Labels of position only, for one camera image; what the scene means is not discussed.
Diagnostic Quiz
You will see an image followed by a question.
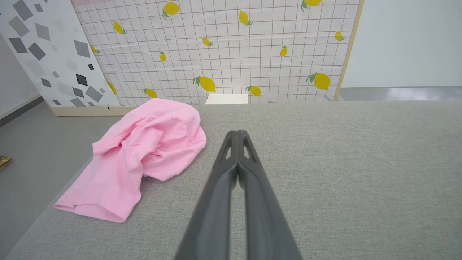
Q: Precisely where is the grey terrazzo print panel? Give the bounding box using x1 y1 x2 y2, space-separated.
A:
0 0 136 117

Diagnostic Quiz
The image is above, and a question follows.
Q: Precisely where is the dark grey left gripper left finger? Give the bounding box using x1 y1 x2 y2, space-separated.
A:
174 131 239 260

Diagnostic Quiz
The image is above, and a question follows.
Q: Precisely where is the white rectangular box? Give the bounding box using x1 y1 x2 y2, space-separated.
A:
205 94 249 105

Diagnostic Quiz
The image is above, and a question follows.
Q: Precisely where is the pink t-shirt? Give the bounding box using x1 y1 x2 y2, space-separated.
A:
54 98 207 223

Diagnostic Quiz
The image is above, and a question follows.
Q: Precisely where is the grey fabric sofa cushion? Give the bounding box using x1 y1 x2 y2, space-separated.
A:
5 101 462 260

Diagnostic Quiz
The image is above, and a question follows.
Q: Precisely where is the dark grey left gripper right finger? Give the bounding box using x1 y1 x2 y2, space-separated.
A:
236 130 303 260

